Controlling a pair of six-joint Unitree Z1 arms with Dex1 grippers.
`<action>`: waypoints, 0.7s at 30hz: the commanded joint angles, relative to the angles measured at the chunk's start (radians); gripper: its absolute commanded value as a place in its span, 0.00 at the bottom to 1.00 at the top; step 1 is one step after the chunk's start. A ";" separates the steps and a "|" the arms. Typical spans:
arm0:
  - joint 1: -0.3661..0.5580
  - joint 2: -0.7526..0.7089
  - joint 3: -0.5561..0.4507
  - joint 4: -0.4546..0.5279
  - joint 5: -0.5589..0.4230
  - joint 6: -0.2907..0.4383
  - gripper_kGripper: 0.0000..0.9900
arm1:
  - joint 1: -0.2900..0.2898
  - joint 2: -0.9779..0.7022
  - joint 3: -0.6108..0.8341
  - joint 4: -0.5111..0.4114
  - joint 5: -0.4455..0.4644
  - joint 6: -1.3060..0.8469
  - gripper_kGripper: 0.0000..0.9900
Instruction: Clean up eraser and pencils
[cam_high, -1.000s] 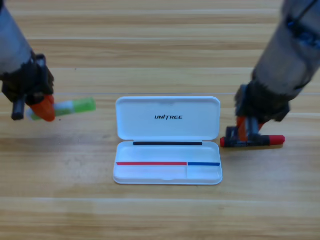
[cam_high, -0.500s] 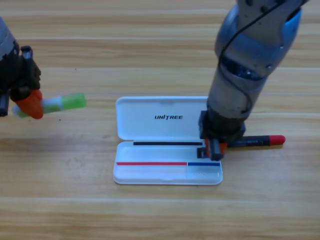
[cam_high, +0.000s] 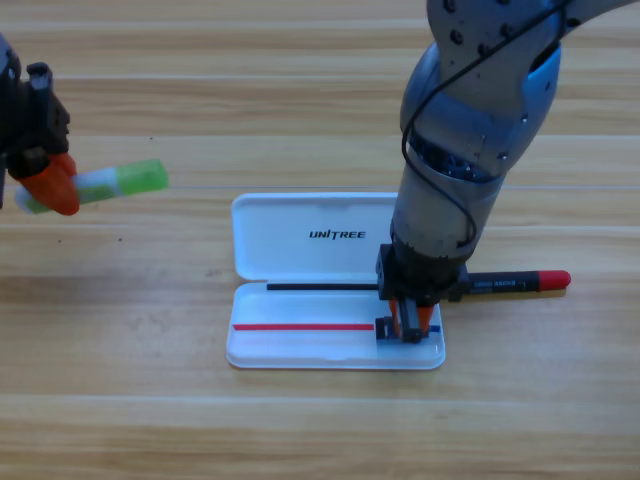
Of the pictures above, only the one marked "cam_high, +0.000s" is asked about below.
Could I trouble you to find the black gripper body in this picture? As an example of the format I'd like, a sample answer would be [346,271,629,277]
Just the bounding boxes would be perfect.
[0,32,72,209]
[374,243,472,345]

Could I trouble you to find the dark blue eraser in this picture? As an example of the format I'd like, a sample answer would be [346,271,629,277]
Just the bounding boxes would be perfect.
[374,316,401,342]

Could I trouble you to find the green white highlighter pen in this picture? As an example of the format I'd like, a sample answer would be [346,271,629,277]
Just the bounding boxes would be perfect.
[13,158,170,216]

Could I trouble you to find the black red marker pen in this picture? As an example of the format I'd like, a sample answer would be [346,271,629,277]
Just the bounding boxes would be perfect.
[466,269,572,297]

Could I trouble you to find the white Unitree pencil case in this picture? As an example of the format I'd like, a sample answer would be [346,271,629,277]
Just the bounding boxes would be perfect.
[225,192,446,371]

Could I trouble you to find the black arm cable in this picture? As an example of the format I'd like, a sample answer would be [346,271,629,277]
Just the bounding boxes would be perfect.
[401,0,574,249]

